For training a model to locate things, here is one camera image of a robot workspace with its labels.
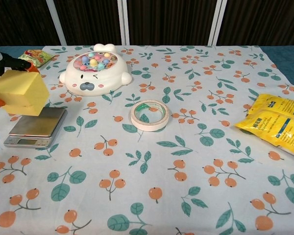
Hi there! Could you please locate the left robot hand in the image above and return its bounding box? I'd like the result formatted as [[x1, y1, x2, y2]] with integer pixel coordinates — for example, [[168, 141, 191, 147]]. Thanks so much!
[[0, 47, 41, 108]]

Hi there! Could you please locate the yellow sponge block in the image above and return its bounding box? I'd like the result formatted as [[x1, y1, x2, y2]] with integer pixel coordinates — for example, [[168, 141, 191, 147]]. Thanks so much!
[[0, 70, 50, 117]]

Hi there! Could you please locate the silver digital kitchen scale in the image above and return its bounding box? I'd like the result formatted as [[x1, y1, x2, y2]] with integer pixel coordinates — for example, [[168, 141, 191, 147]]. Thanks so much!
[[3, 106, 68, 149]]

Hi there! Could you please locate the green snack packet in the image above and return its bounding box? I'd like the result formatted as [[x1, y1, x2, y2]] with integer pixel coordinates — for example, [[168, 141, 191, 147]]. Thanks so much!
[[17, 49, 56, 69]]

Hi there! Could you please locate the dark partition panel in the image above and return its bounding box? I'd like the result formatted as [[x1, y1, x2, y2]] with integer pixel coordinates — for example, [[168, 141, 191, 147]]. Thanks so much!
[[215, 0, 294, 47], [0, 0, 66, 47], [123, 0, 222, 46], [53, 0, 125, 46]]

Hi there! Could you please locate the white whale fishing toy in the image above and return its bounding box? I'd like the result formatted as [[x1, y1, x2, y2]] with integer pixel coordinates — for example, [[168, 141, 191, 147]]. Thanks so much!
[[59, 43, 133, 97]]

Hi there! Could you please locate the beige tape roll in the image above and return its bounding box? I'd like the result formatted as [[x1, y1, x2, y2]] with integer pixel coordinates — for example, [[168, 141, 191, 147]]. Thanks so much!
[[130, 99, 170, 132]]

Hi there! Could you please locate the floral print tablecloth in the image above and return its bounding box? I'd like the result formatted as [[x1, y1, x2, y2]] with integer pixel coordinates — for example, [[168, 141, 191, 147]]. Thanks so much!
[[0, 45, 294, 235]]

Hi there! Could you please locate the yellow snack bag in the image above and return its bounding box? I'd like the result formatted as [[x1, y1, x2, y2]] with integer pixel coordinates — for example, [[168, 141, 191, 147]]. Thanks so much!
[[234, 93, 294, 155]]

